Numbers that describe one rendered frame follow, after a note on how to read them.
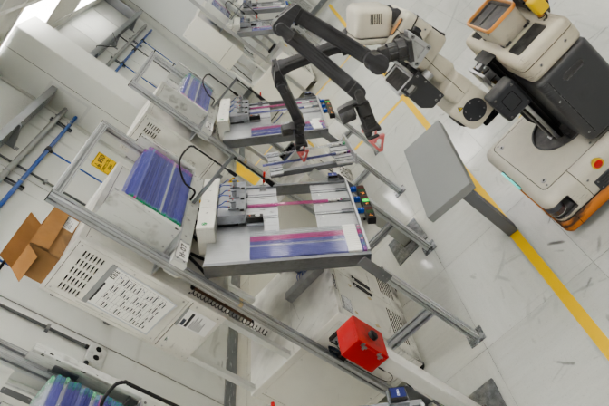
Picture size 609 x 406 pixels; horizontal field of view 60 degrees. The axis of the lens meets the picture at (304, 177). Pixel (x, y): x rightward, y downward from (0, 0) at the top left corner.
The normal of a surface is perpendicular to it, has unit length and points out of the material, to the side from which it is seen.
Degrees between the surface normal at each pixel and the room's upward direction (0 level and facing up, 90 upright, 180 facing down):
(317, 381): 90
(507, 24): 92
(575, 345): 0
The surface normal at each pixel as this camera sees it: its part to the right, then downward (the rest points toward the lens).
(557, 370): -0.76, -0.55
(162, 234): 0.08, 0.45
